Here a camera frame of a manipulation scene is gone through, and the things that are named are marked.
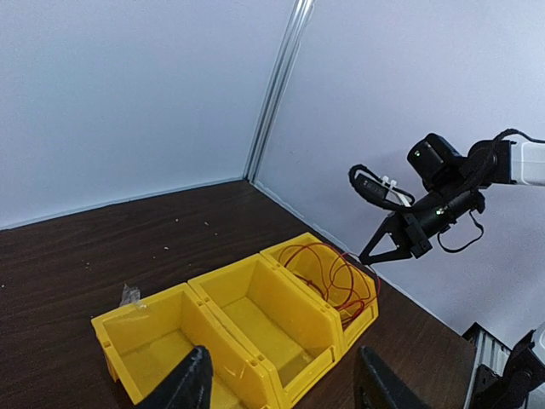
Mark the left yellow plastic bin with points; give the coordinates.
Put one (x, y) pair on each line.
(143, 342)

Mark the clear plastic scrap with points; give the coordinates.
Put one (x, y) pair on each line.
(131, 295)

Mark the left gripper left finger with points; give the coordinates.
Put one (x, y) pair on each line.
(189, 385)

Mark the right yellow plastic bin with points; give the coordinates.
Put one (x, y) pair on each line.
(327, 276)

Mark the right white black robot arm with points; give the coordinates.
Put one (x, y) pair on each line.
(453, 182)

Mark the right aluminium frame post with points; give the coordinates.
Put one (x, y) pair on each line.
(283, 65)

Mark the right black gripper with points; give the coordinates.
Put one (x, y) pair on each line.
(408, 236)

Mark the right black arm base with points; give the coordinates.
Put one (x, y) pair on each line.
(522, 374)

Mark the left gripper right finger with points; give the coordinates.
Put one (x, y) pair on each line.
(377, 386)

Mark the aluminium front rail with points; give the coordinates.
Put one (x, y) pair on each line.
(491, 355)

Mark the yellow plastic bin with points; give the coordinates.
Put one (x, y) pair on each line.
(293, 338)
(143, 342)
(327, 276)

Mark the middle yellow plastic bin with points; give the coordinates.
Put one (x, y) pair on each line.
(293, 338)

